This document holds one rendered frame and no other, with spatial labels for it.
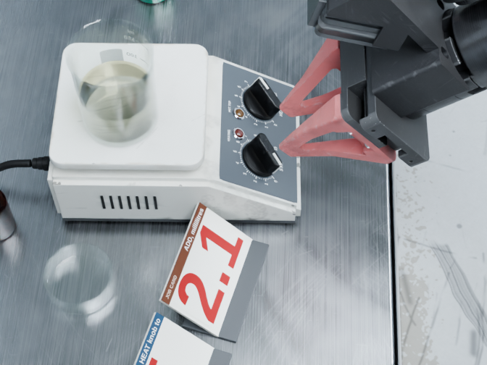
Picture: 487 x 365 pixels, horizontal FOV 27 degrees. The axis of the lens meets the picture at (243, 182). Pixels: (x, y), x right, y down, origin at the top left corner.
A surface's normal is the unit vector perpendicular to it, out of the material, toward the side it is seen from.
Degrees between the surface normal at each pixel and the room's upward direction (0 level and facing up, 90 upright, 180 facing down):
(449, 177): 0
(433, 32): 50
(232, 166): 30
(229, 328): 0
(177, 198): 90
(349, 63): 40
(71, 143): 0
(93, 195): 90
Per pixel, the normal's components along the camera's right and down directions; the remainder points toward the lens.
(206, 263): 0.62, -0.24
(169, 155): 0.00, -0.53
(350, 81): -0.64, -0.43
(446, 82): -0.04, 0.85
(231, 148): 0.50, -0.45
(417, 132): 0.76, -0.32
